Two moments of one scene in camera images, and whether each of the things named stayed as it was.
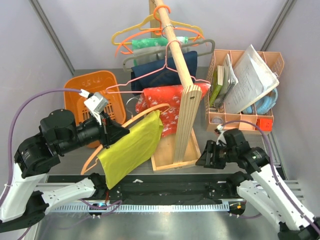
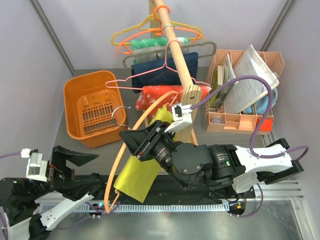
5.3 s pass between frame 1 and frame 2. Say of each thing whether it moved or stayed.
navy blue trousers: stayed
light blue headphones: stayed
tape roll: stayed
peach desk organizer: stayed
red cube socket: stayed
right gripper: moved
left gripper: moved
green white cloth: stayed
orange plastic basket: stayed
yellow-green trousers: moved
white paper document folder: stayed
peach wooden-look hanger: moved
